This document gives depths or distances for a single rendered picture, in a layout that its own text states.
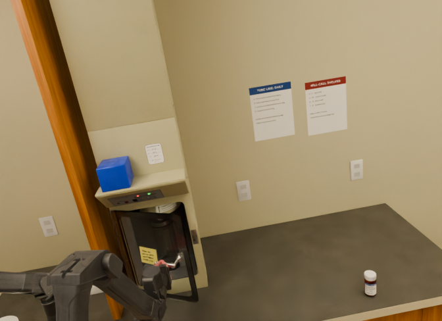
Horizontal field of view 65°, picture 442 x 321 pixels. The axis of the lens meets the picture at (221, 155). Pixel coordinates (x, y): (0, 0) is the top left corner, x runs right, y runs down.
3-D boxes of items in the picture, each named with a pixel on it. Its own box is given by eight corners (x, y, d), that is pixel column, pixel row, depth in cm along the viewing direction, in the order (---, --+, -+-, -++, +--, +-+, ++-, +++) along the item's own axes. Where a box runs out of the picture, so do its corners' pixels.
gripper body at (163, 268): (166, 262, 123) (164, 276, 116) (171, 286, 126) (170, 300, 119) (147, 266, 123) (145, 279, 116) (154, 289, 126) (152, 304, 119)
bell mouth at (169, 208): (142, 200, 158) (139, 190, 156) (180, 194, 159) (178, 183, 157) (137, 220, 141) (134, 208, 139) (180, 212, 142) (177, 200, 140)
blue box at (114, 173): (107, 181, 133) (101, 160, 130) (133, 177, 133) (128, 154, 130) (102, 193, 123) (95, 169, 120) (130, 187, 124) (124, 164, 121)
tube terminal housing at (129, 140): (141, 265, 176) (101, 117, 150) (204, 253, 177) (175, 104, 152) (135, 300, 152) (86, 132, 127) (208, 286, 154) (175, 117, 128)
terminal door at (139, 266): (135, 292, 150) (112, 210, 137) (199, 302, 139) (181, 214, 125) (134, 293, 149) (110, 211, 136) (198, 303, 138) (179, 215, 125)
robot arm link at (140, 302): (60, 272, 77) (105, 271, 75) (69, 248, 81) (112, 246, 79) (135, 325, 109) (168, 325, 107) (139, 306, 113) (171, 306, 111)
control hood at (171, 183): (107, 205, 137) (100, 182, 133) (189, 190, 138) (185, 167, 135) (101, 220, 126) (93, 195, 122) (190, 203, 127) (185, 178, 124)
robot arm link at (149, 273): (135, 321, 108) (161, 321, 106) (126, 291, 104) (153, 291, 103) (148, 294, 119) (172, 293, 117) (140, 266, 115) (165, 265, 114)
